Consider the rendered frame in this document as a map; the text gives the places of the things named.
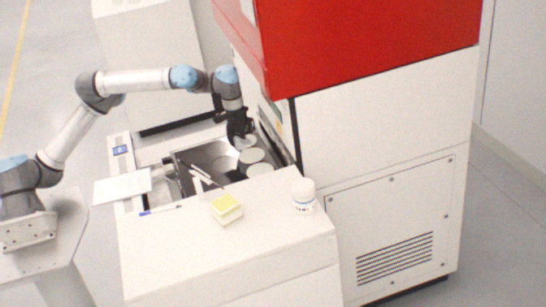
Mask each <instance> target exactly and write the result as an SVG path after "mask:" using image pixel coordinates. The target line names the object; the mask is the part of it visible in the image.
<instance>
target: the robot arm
mask: <svg viewBox="0 0 546 307"><path fill-rule="evenodd" d="M74 86H75V91H76V94H77V95H78V97H79V99H80V100H81V103H80V104H79V105H78V107H77V108H76V109H75V110H74V112H73V113H72V114H71V116H70V117H69V119H68V121H67V122H66V123H65V124H64V125H63V127H61V128H60V130H59V131H58V133H57V134H56V135H55V136H54V138H53V139H52V141H51V142H50V144H49V145H48V146H47V147H46V148H45V149H40V150H38V151H37V153H36V154H35V156H34V157H33V158H28V155H27V154H26V153H22V154H17V155H13V156H10V157H7V158H1V159H0V199H1V208H0V223H2V222H5V221H9V220H12V219H15V218H18V217H22V216H25V215H28V214H35V213H36V211H38V210H39V211H40V212H41V211H46V208H45V207H44V205H43V204H42V202H41V199H40V197H39V196H38V195H37V190H36V189H47V188H53V187H55V186H57V185H58V184H59V183H60V182H61V180H62V179H63V177H64V171H65V170H64V169H65V168H66V163H65V162H66V160H67V158H68V157H69V156H70V154H71V153H72V151H73V150H74V149H75V148H76V146H77V145H78V144H79V143H80V142H81V141H82V139H83V138H84V137H85V135H86V134H87V132H88V131H89V130H90V128H91V127H92V126H93V125H94V124H95V123H96V121H98V120H99V117H100V116H101V115H107V114H108V112H109V111H110V110H111V108H112V107H117V106H120V105H122V104H123V103H124V101H125V98H126V93H132V92H144V91H157V90H168V89H187V91H188V93H194V94H200V93H220V97H221V100H223V107H224V108H225V111H223V112H219V113H217V114H216V116H215V117H214V118H213V119H212V120H213V121H214V123H215V124H217V123H222V122H223V121H225V120H227V126H226V128H227V140H228V142H229V144H230V145H231V146H232V147H233V149H234V150H235V151H237V152H238V153H241V152H242V150H243V149H247V147H246V145H251V144H252V141H251V140H250V139H249V138H248V137H247V136H246V134H247V135H248V134H249V133H252V132H253V131H254V130H255V125H254V118H250V117H248V116H247V111H248V110H249V107H248V106H244V105H243V99H242V94H241V86H240V81H239V76H238V74H237V70H236V67H235V66H234V65H232V64H225V65H220V66H218V67H217V69H216V71H215V72H203V71H199V70H197V69H196V68H195V67H192V66H190V65H188V64H183V63H181V64H177V65H175V66H174V67H160V68H150V69H139V70H128V71H109V72H107V71H106V70H87V71H83V72H81V73H80V74H79V75H78V76H77V78H76V81H75V85H74ZM252 122H253V124H252ZM234 135H235V136H234Z"/></svg>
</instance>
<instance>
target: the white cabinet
mask: <svg viewBox="0 0 546 307"><path fill-rule="evenodd" d="M212 307H344V305H343V296H342V286H341V276H340V263H339V262H336V263H333V264H331V265H328V266H325V267H322V268H319V269H317V270H312V271H310V272H307V273H304V274H302V275H298V277H296V278H293V279H288V280H286V281H283V282H281V283H277V284H274V285H272V286H270V287H266V288H262V289H259V290H257V291H255V292H251V293H248V294H244V295H243V296H241V297H238V298H236V299H233V300H231V301H227V302H223V303H221V304H218V305H215V306H212Z"/></svg>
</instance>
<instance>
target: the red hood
mask: <svg viewBox="0 0 546 307"><path fill-rule="evenodd" d="M211 4H212V9H213V13H214V20H215V21H216V22H217V24H218V25H219V27H220V29H221V30H222V31H223V32H224V33H225V35H226V36H227V38H228V40H229V41H230V42H231V43H232V46H233V47H234V49H235V50H236V52H237V53H238V54H239V55H240V57H241V58H242V60H243V61H244V63H246V65H247V66H248V67H249V69H250V71H251V72H252V74H253V75H254V77H255V78H256V80H257V81H258V83H259V84H260V85H261V86H262V88H263V91H264V92H265V93H266V95H267V96H268V97H269V98H270V99H271V100H272V101H273V102H277V101H280V100H284V99H286V98H289V97H295V96H298V95H301V94H304V93H309V92H312V90H316V89H321V88H324V87H327V86H330V85H334V84H339V83H342V82H345V81H348V80H353V79H356V78H359V77H363V76H368V75H371V74H374V73H377V72H379V71H383V70H386V69H389V68H392V67H397V66H401V65H404V64H407V63H412V62H415V61H418V60H422V59H425V58H430V57H433V56H436V55H437V54H442V53H445V52H448V51H451V50H457V49H460V48H463V47H466V46H469V45H475V44H478V43H479V33H480V24H481V15H483V0H211Z"/></svg>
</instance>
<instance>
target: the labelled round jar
mask: <svg viewBox="0 0 546 307"><path fill-rule="evenodd" d="M291 191H292V203H294V208H295V211H296V213H297V214H299V215H310V214H312V213H313V212H315V210H316V207H318V206H317V205H316V198H315V191H314V181H313V180H312V179H309V178H305V177H303V178H299V179H295V180H294V181H293V182H292V183H291Z"/></svg>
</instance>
